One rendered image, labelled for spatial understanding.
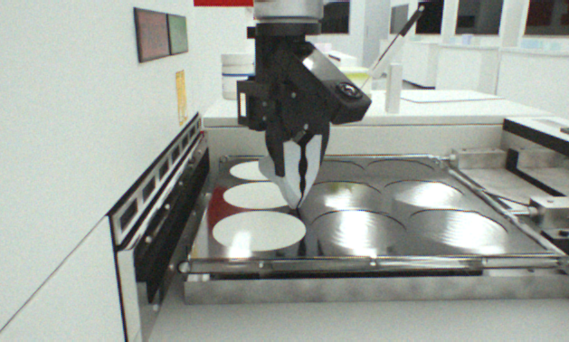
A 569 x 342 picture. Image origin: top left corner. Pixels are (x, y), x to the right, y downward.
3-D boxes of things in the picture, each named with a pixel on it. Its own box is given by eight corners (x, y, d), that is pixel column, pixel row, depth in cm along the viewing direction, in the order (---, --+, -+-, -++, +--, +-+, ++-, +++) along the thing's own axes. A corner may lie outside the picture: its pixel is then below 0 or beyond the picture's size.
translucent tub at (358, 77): (339, 105, 88) (341, 70, 86) (324, 99, 95) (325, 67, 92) (372, 102, 90) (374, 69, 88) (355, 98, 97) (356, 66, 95)
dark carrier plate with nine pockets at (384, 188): (190, 264, 42) (190, 258, 41) (225, 162, 74) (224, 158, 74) (548, 258, 43) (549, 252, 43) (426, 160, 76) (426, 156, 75)
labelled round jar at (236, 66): (221, 99, 94) (218, 53, 91) (223, 95, 101) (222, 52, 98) (253, 99, 94) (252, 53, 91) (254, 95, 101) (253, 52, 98)
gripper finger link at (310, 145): (287, 192, 59) (288, 124, 56) (319, 204, 55) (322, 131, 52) (270, 197, 57) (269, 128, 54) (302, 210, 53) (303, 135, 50)
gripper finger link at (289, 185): (270, 197, 57) (269, 128, 54) (302, 210, 53) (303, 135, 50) (251, 204, 55) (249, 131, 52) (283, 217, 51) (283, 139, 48)
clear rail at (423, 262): (175, 278, 40) (175, 264, 40) (178, 270, 42) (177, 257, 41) (574, 271, 41) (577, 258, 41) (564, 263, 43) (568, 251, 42)
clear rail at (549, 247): (560, 271, 41) (563, 258, 41) (423, 160, 77) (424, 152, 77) (574, 271, 41) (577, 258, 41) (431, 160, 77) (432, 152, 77)
